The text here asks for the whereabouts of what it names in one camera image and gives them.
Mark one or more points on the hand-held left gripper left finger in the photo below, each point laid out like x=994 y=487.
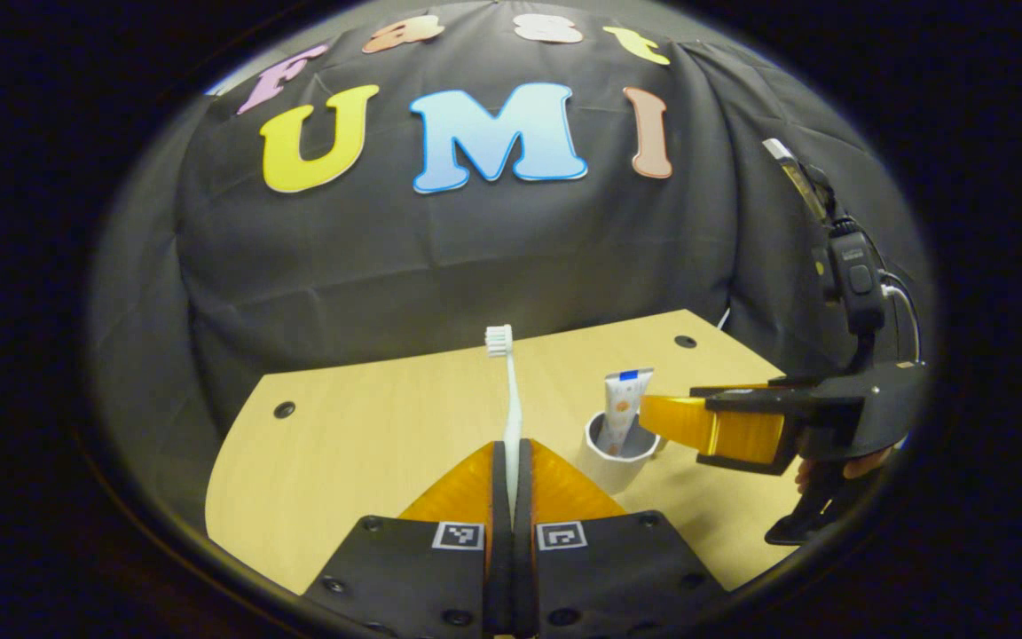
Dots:
x=499 y=568

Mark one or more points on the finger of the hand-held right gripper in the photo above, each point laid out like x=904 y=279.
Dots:
x=795 y=410
x=786 y=385

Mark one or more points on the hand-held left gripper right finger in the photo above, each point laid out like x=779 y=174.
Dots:
x=524 y=568

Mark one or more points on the white toothpaste tube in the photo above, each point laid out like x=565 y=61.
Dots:
x=624 y=404

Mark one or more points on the white toothbrush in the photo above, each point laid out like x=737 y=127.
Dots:
x=512 y=399

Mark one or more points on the black backdrop cloth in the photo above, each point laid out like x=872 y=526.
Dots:
x=431 y=266

